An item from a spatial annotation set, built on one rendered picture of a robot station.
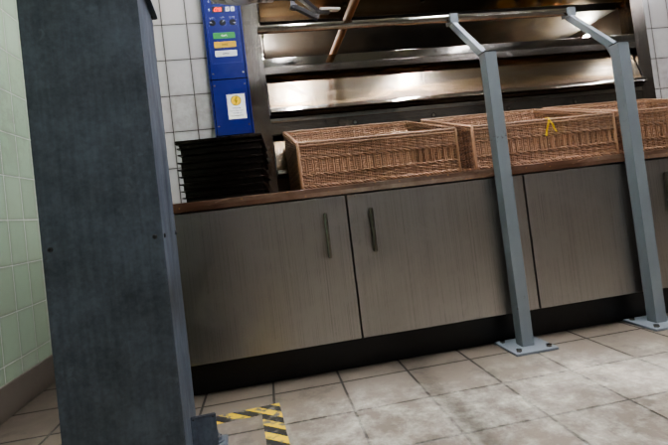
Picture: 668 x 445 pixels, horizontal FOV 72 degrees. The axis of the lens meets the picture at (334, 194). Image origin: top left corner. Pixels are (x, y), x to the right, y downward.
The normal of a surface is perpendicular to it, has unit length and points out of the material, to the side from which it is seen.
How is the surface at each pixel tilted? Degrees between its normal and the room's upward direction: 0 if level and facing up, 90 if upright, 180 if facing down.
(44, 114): 90
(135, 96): 90
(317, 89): 70
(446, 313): 90
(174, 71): 90
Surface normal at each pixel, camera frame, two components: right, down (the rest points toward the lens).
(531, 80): 0.10, -0.38
